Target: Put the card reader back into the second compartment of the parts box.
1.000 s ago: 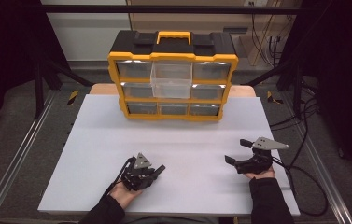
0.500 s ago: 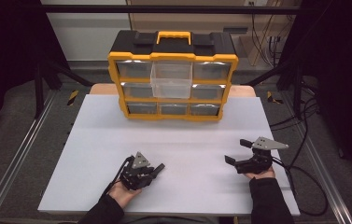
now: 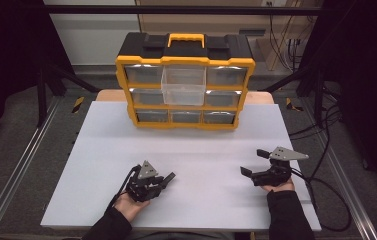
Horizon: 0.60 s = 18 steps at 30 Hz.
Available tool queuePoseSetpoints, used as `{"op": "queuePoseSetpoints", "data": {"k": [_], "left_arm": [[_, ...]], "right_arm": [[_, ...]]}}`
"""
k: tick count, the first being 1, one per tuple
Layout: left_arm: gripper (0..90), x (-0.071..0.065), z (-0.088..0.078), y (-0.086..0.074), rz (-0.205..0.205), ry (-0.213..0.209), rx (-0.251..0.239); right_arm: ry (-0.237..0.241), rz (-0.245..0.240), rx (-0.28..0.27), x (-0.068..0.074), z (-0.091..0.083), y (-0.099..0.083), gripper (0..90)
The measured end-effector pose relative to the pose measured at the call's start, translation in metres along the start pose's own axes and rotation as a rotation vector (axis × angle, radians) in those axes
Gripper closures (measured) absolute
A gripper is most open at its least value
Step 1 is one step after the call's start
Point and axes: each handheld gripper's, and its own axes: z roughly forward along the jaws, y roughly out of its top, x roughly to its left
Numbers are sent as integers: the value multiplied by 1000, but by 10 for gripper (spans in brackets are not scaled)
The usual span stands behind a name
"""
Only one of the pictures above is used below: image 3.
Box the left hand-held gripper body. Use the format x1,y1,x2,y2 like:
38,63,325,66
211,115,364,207
125,160,165,203

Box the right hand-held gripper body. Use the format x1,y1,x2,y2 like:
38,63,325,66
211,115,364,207
251,146,310,187

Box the clear plastic drawer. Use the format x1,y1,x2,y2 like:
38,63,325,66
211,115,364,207
160,64,208,107

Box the yellow black organizer cabinet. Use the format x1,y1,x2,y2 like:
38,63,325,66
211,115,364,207
114,32,257,131

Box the person's right hand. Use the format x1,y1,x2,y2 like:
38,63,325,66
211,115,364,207
260,177,296,194

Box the person's left hand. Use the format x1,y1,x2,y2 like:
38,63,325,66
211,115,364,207
113,191,152,223

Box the white table board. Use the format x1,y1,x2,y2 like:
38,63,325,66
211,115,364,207
40,100,323,233

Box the black metal stand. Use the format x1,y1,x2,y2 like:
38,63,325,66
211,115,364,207
36,63,101,128
261,63,325,128

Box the wooden table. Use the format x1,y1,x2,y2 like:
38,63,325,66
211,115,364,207
95,89,276,105

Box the grid of clear organizer drawers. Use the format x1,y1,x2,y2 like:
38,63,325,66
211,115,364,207
123,63,249,125

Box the grey power strip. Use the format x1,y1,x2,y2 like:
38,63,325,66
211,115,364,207
238,28,267,37

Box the black curtain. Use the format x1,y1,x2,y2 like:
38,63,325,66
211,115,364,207
0,0,74,161
300,0,377,203

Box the black horizontal crossbar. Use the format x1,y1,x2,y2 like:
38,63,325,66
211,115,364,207
41,4,325,16

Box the left hand-held gripper cable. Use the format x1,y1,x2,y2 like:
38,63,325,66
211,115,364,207
106,164,141,210

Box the hand-held gripper cable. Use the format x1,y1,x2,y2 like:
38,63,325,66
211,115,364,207
289,166,353,233
106,164,141,210

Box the right hand-held gripper cable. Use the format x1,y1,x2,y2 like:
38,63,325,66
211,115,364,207
289,166,353,233

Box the aluminium floor rail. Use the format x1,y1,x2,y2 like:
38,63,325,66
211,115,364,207
0,96,64,240
299,98,377,240

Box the bundle of black floor cables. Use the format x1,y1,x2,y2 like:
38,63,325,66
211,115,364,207
288,84,345,181

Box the hanging background cables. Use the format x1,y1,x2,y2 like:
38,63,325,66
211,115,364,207
266,0,310,72

